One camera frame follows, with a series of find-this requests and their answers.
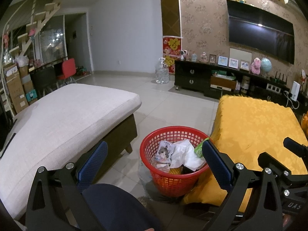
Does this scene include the white paper tissue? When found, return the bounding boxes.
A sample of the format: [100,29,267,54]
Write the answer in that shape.
[170,139,206,172]

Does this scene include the yellow foam fruit net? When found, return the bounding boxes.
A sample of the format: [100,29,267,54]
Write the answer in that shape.
[169,167,183,175]

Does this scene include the clear cartoon plastic packet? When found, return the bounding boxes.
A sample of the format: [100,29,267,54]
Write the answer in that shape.
[154,140,175,164]

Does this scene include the yellow floral tablecloth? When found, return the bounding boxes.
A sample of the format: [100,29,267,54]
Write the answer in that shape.
[181,94,308,213]

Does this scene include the dark blue trouser leg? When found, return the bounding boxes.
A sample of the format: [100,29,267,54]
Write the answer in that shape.
[82,184,161,230]

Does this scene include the white router box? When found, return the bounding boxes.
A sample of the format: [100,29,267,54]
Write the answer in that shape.
[290,81,301,101]

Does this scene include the red plastic mesh basket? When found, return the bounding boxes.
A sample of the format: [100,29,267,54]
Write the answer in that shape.
[139,126,210,198]

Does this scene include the white cushioned sofa bench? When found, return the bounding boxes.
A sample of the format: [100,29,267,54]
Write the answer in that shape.
[1,84,141,219]

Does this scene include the light blue globe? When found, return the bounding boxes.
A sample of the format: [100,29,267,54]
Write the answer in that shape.
[260,57,272,73]

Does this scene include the pink plush toy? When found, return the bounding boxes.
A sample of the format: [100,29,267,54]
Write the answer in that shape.
[250,57,261,75]

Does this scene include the black tv cabinet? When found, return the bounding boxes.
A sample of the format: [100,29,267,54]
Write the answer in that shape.
[174,60,307,115]

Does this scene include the stacked cardboard boxes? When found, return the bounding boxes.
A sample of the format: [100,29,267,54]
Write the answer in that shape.
[4,63,38,114]

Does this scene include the clear large water bottle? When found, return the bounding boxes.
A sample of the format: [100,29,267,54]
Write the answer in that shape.
[155,57,169,84]

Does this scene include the red chair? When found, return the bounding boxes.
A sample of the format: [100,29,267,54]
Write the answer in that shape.
[57,58,76,80]

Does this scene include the black curved television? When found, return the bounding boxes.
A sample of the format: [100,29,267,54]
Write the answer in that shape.
[227,0,295,65]

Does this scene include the red festive wall poster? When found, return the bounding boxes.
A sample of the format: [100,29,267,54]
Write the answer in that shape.
[162,35,182,74]

